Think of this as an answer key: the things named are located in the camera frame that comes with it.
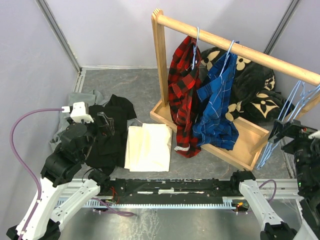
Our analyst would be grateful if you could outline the black shirt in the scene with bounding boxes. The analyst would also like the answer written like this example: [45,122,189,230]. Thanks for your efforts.
[86,94,137,175]

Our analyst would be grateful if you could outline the wooden clothes rack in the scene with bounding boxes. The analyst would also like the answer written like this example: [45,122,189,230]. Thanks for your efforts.
[150,8,320,171]

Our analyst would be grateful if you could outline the light blue hangers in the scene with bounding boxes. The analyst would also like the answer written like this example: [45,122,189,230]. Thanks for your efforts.
[256,80,320,170]

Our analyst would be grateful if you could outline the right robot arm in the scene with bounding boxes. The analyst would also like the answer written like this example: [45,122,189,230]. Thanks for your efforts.
[229,119,320,240]

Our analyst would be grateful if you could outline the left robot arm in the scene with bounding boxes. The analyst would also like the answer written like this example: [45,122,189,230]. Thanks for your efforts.
[6,114,111,240]

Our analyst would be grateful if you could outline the grey shirt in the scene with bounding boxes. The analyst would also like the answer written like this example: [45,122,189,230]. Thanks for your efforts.
[49,90,108,151]

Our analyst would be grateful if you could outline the blue plaid shirt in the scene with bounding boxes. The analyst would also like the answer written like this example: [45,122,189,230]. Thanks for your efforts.
[192,51,239,151]

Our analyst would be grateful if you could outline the red plaid shirt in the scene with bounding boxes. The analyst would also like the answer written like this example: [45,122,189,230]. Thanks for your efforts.
[167,36,202,158]

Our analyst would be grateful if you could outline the blue hanger under red shirt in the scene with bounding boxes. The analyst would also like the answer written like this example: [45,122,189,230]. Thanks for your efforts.
[191,27,200,70]

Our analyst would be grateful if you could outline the black floral blanket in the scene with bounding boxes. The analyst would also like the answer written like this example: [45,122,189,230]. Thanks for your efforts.
[200,46,296,124]

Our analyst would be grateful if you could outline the cream folded cloth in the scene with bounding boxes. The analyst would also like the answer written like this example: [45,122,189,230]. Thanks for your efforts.
[124,123,173,172]

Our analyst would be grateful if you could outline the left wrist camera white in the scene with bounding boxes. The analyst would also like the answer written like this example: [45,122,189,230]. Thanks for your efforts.
[61,101,94,124]

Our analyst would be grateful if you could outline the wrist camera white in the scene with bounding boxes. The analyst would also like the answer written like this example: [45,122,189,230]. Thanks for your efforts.
[308,130,320,139]
[61,101,94,124]

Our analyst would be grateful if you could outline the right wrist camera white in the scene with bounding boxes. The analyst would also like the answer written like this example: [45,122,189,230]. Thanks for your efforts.
[308,130,320,139]

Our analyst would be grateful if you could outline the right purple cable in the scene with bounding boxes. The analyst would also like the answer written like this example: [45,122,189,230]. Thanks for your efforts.
[246,179,278,215]

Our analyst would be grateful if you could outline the purple cable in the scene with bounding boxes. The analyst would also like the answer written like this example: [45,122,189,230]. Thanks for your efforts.
[9,107,65,235]
[246,179,278,215]

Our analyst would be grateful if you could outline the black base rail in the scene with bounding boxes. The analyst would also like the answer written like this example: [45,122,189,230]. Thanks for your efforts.
[98,178,241,205]

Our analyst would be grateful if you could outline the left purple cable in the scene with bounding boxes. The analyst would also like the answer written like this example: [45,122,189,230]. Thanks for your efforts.
[9,107,65,235]

